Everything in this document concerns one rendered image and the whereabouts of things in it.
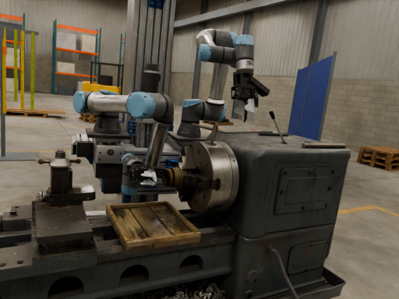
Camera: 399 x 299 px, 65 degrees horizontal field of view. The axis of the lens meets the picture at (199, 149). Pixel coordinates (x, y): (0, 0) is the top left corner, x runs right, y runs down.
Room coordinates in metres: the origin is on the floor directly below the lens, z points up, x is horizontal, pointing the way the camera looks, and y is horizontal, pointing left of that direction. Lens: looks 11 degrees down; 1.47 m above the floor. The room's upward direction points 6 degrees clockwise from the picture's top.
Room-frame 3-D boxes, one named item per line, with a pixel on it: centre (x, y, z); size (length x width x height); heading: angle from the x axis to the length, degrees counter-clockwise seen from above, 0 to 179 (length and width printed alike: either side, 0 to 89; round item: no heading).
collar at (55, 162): (1.15, 0.52, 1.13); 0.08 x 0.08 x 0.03
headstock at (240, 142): (1.58, -0.38, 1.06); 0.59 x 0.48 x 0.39; 119
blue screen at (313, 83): (7.85, -2.45, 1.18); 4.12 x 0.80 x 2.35; 173
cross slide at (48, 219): (1.10, 0.49, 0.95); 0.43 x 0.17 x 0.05; 29
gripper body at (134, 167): (1.33, 0.25, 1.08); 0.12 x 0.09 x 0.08; 29
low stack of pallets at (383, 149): (8.14, -4.84, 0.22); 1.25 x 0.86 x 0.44; 124
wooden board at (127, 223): (1.25, 0.17, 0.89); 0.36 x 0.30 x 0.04; 29
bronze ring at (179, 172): (1.30, 0.09, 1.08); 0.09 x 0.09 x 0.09; 29
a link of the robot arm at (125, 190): (1.49, 0.31, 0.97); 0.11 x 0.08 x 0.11; 147
